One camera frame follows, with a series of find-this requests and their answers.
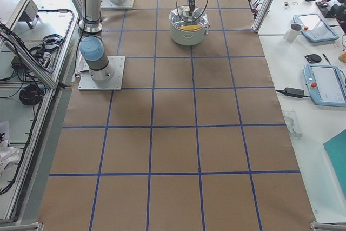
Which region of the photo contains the yellow corn cob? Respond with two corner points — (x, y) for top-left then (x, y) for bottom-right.
(180, 24), (202, 31)

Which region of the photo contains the white electric pot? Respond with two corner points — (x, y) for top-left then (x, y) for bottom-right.
(170, 23), (210, 46)

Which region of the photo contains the white mug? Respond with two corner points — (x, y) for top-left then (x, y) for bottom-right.
(283, 23), (302, 42)

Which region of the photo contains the far blue teach pendant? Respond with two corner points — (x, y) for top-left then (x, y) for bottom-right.
(293, 13), (339, 43)

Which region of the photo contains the blue teach pendant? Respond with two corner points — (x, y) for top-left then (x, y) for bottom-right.
(303, 64), (345, 107)
(293, 13), (339, 43)

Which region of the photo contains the black power adapter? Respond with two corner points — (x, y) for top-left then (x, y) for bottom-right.
(284, 87), (305, 98)

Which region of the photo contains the black round disc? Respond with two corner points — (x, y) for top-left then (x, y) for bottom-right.
(304, 54), (322, 64)

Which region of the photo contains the brown paper mat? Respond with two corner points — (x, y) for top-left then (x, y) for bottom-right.
(38, 0), (314, 230)

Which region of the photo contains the black pen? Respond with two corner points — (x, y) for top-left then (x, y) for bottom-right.
(322, 54), (331, 65)

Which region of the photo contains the grey metal box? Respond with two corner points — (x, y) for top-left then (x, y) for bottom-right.
(18, 0), (38, 22)

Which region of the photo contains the near blue teach pendant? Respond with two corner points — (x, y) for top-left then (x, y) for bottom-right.
(303, 64), (345, 107)

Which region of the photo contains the teal board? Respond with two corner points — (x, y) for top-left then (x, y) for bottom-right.
(323, 130), (345, 197)

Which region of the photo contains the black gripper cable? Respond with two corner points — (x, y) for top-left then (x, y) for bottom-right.
(175, 0), (210, 23)

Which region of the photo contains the clear plastic bracket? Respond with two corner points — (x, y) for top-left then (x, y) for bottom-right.
(282, 110), (302, 137)

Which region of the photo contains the black cable coil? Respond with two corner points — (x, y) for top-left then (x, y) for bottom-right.
(19, 83), (45, 107)

